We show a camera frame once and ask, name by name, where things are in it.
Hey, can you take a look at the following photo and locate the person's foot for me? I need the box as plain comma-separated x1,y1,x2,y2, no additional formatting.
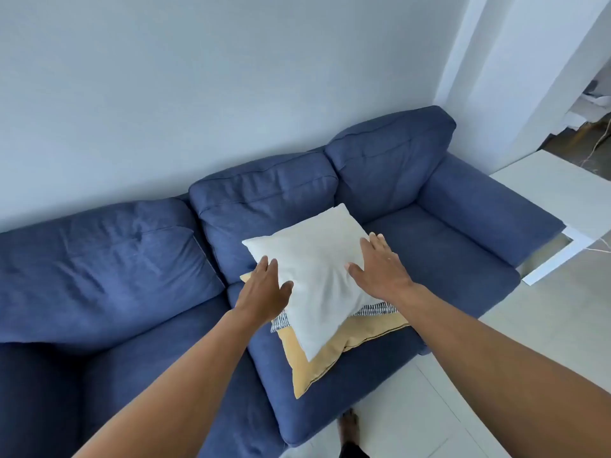
336,408,371,458

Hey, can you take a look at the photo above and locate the white cloth pile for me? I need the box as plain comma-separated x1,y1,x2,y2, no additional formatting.
562,92,611,129

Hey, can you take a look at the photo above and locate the person's left forearm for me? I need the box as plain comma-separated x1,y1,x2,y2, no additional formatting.
72,307,268,458

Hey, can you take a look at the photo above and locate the blue sofa back cushion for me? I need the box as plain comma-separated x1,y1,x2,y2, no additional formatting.
325,106,457,226
0,198,226,345
188,151,341,286

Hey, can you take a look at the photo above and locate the person's right hand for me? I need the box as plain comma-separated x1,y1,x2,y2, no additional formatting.
346,232,416,306

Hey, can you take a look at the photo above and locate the striped pillow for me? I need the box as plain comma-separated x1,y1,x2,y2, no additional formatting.
270,302,400,334

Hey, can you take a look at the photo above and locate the blue fabric sofa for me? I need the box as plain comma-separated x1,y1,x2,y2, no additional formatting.
0,106,567,458

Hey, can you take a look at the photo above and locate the thin beige cable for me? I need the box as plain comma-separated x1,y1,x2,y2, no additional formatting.
579,114,611,173

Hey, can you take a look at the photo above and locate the person's right forearm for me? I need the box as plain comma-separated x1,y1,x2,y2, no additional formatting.
395,283,611,458

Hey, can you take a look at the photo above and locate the white side table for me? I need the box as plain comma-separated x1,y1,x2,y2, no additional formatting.
489,149,611,287

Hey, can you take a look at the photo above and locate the yellow pillow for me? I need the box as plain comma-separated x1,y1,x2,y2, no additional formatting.
239,272,411,400

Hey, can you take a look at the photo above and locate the white pillow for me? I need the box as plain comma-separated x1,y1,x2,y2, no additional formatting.
242,203,383,363

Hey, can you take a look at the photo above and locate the blue sofa seat cushion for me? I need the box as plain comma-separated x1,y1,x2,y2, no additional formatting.
226,204,521,448
0,295,287,458

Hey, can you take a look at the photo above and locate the person's left hand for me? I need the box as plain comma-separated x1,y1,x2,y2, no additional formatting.
233,256,294,326

